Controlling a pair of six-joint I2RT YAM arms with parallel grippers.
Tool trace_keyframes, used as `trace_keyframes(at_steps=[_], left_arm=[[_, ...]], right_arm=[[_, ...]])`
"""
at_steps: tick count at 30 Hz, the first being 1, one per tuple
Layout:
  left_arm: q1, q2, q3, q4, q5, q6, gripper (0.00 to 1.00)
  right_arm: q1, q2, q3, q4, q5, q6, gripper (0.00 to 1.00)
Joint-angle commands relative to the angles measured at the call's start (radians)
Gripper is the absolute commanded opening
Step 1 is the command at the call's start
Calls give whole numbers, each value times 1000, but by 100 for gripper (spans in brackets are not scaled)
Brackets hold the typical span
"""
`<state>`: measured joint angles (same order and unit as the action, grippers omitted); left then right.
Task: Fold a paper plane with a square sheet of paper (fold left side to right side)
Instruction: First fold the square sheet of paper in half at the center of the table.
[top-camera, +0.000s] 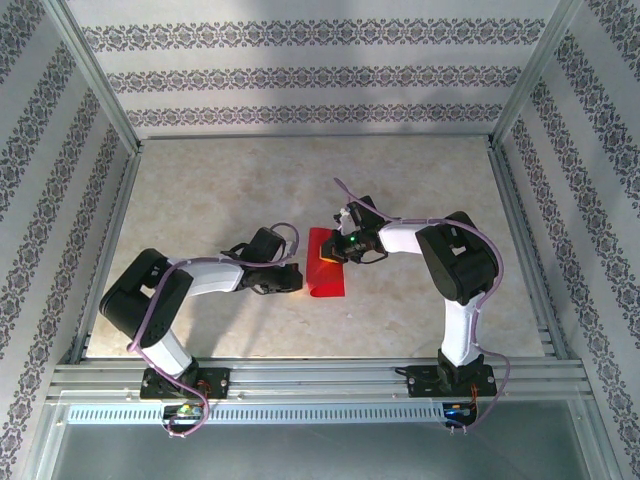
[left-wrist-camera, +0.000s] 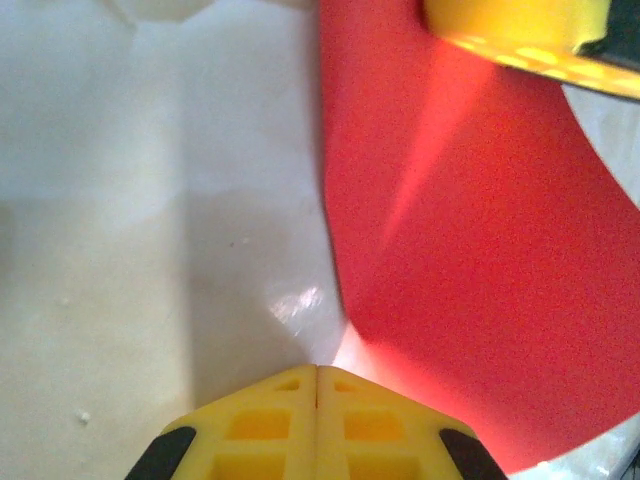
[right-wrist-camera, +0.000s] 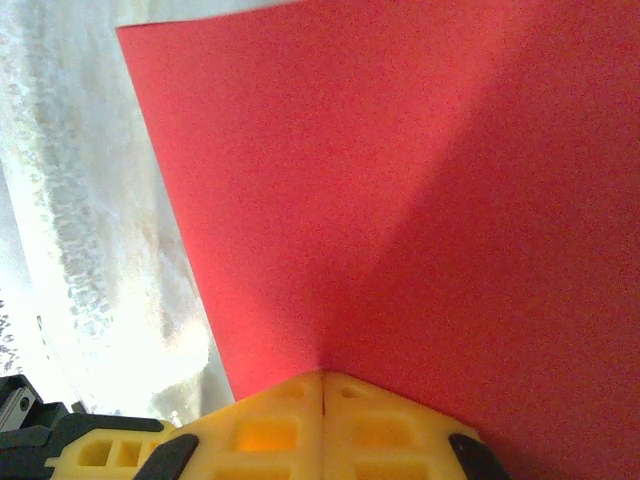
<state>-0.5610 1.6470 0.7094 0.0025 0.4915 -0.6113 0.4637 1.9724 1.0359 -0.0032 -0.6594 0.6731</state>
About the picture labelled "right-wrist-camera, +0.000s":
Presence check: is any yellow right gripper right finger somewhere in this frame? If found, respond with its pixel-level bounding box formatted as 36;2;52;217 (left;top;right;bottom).
322;371;512;480

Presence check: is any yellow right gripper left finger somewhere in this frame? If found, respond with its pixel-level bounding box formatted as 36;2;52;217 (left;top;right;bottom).
142;371;325;480

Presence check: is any red paper sheet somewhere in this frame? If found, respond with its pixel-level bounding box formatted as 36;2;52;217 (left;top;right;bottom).
114;0;640;480

